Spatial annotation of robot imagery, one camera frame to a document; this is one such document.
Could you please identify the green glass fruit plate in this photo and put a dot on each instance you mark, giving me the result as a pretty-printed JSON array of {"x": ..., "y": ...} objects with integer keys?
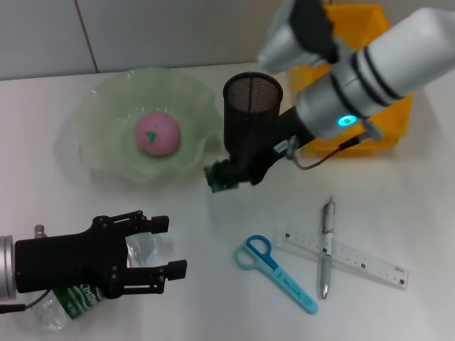
[{"x": 106, "y": 142}]

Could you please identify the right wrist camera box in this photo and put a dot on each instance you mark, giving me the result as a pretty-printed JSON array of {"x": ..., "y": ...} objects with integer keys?
[{"x": 295, "y": 32}]

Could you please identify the blue scissors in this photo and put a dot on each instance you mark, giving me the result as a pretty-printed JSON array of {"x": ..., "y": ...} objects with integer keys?
[{"x": 284, "y": 280}]

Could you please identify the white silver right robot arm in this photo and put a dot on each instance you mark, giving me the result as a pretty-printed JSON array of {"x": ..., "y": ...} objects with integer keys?
[{"x": 391, "y": 60}]

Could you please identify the green plastic wrapper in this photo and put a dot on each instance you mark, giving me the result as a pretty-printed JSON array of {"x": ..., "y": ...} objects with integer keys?
[{"x": 217, "y": 184}]

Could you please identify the black mesh pen holder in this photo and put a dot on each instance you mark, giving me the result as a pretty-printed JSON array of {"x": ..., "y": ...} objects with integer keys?
[{"x": 245, "y": 103}]

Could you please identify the yellow plastic bin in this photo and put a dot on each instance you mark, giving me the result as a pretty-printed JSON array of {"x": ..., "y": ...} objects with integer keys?
[{"x": 362, "y": 145}]

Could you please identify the transparent plastic ruler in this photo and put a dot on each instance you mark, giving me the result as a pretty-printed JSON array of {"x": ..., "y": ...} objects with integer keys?
[{"x": 369, "y": 264}]

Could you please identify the silver pen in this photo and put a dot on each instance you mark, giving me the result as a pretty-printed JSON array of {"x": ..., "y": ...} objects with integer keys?
[{"x": 326, "y": 273}]

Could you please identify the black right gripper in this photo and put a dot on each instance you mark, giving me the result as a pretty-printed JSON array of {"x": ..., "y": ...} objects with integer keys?
[{"x": 273, "y": 142}]

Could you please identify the pink toy peach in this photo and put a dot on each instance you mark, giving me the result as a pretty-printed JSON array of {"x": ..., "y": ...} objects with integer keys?
[{"x": 158, "y": 133}]

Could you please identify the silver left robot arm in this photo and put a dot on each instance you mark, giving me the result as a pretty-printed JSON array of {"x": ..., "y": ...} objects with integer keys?
[{"x": 7, "y": 266}]

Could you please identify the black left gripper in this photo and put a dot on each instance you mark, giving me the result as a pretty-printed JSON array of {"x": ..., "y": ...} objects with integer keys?
[{"x": 71, "y": 263}]

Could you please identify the clear water bottle green label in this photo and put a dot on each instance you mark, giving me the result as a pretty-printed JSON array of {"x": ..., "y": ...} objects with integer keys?
[{"x": 76, "y": 298}]

